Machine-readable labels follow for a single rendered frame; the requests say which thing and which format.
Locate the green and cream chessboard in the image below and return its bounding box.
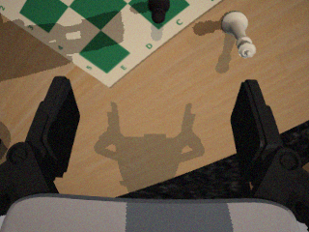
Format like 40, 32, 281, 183
0, 0, 221, 87

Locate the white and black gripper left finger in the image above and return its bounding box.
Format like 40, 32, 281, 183
0, 76, 80, 217

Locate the black pawn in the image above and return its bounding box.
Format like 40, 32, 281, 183
148, 0, 170, 23

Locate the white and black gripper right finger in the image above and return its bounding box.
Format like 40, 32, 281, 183
231, 79, 309, 232

